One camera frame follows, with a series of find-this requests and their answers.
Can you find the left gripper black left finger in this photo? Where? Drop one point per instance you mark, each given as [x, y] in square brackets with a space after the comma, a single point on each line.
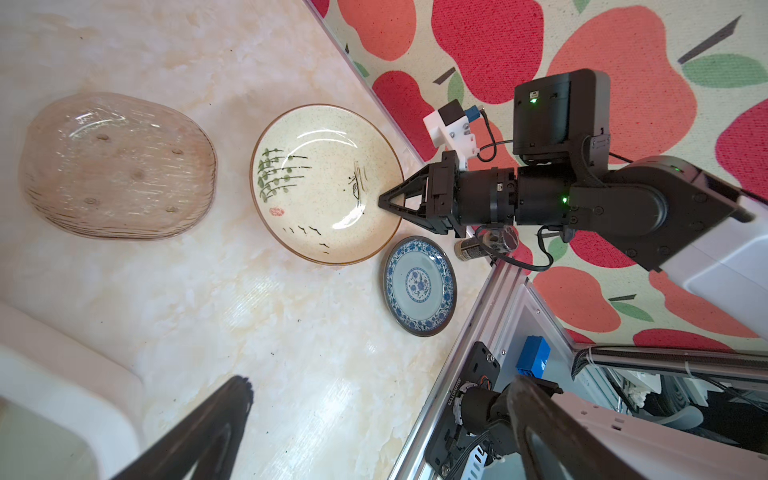
[205, 444]

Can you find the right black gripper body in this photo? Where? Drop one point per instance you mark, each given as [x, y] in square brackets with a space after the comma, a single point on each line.
[455, 199]

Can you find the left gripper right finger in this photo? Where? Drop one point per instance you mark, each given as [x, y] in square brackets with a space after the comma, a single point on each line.
[552, 444]

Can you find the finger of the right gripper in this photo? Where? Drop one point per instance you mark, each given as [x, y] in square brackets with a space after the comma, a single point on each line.
[405, 200]

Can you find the cream plate with plant drawing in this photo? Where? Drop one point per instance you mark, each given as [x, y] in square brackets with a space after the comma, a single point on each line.
[317, 172]

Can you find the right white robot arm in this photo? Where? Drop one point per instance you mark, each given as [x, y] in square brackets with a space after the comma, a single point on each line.
[664, 213]

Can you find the white plastic bin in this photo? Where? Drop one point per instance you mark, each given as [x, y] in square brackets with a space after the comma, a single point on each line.
[66, 410]

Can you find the small metal cylinder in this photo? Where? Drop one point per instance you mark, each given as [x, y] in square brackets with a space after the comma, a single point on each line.
[502, 241]

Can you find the blue object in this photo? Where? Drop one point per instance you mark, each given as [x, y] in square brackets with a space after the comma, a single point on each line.
[534, 356]

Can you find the blue patterned plate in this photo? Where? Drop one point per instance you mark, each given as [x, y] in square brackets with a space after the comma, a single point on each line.
[419, 286]

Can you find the pink ribbed glass plate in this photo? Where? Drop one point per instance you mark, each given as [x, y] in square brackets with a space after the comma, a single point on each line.
[110, 166]

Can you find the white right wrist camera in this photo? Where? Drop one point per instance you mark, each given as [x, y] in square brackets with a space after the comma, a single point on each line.
[449, 126]

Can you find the right aluminium frame post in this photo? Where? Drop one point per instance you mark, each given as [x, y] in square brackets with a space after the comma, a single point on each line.
[487, 332]

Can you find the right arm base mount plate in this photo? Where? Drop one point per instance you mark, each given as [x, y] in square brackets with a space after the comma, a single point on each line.
[457, 448]

